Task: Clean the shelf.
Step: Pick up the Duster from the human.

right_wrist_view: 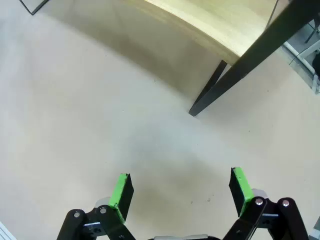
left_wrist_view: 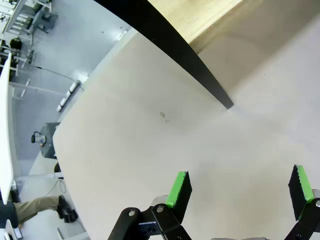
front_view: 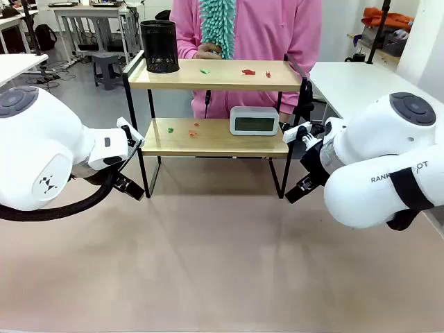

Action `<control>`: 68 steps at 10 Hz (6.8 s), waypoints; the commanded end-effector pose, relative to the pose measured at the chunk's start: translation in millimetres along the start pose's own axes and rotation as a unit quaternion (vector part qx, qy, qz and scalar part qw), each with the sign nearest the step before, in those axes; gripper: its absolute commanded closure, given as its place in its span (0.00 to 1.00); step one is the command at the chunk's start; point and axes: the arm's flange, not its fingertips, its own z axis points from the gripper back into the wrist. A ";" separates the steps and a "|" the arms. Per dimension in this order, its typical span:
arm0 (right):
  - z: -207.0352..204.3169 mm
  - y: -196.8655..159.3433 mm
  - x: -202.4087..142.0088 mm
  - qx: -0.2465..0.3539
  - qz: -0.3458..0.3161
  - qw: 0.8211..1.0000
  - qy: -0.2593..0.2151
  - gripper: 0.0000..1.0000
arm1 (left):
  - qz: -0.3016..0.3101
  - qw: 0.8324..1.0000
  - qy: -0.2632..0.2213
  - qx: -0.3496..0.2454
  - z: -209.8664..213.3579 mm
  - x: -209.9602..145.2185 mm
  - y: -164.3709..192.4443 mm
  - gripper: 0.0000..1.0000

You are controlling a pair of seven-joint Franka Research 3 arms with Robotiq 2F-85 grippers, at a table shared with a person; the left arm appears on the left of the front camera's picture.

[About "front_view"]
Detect person's right hand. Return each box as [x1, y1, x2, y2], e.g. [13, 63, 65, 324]
[195, 42, 223, 60]

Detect person in pink hoodie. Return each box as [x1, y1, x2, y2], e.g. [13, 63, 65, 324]
[169, 0, 323, 120]

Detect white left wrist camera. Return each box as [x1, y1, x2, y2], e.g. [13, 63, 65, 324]
[116, 117, 145, 148]

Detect teal chenille duster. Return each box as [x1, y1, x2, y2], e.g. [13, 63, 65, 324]
[198, 0, 238, 60]

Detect person's right forearm pink sleeve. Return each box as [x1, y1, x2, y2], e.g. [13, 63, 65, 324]
[176, 29, 205, 60]

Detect black strap on arm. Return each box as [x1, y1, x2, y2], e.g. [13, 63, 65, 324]
[386, 166, 436, 232]

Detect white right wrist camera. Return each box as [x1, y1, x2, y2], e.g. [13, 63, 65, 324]
[282, 121, 325, 146]

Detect grey plastic stool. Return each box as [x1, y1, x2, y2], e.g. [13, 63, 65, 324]
[91, 52, 125, 92]

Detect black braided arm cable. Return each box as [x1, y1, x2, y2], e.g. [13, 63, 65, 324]
[0, 169, 116, 223]

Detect black mesh pen holder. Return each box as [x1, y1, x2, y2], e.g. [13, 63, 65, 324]
[139, 19, 180, 74]

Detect white background desk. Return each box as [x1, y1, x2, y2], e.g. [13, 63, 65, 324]
[48, 2, 137, 65]

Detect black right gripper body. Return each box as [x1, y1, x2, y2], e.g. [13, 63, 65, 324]
[299, 141, 330, 185]

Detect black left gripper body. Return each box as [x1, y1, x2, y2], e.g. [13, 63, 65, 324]
[111, 138, 146, 188]

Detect orange cloth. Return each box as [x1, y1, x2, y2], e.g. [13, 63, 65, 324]
[361, 6, 416, 33]

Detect black stand pole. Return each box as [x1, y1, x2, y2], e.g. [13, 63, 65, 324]
[19, 0, 48, 58]
[366, 0, 393, 65]

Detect large white table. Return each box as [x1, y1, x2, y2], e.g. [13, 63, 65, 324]
[308, 61, 444, 123]

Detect black backpack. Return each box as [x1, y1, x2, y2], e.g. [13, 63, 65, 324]
[34, 24, 58, 52]

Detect black storage crate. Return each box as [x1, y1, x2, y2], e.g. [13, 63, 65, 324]
[382, 32, 407, 57]

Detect two-tier wooden metal shelf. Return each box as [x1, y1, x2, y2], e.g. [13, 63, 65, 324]
[121, 50, 313, 200]

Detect white digital clock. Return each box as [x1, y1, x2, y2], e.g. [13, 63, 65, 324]
[229, 105, 280, 137]

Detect small white table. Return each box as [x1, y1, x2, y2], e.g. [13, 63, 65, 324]
[0, 53, 50, 88]

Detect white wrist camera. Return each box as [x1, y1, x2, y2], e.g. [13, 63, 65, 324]
[116, 117, 145, 148]
[282, 121, 325, 146]

